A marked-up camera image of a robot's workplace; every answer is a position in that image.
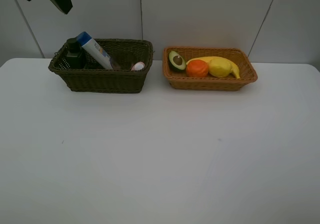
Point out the white bottle blue cap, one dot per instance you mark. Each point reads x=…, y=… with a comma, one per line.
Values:
x=95, y=50

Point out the dark green square bottle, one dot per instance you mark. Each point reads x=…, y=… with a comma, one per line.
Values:
x=75, y=55

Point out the pink bottle white cap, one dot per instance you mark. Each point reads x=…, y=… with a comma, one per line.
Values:
x=138, y=66

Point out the halved avocado with pit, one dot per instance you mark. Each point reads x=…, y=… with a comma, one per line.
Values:
x=176, y=62

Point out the orange mandarin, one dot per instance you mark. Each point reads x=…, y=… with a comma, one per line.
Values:
x=197, y=69

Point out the yellow lemon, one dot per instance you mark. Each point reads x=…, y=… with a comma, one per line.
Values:
x=220, y=67

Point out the yellow banana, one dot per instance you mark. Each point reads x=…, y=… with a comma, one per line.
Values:
x=235, y=69

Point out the translucent purple plastic cup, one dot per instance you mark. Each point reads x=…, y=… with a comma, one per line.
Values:
x=122, y=60

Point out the dark brown wicker basket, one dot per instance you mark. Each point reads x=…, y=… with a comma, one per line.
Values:
x=94, y=78

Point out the orange wicker basket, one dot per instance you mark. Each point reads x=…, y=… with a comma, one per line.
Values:
x=179, y=80

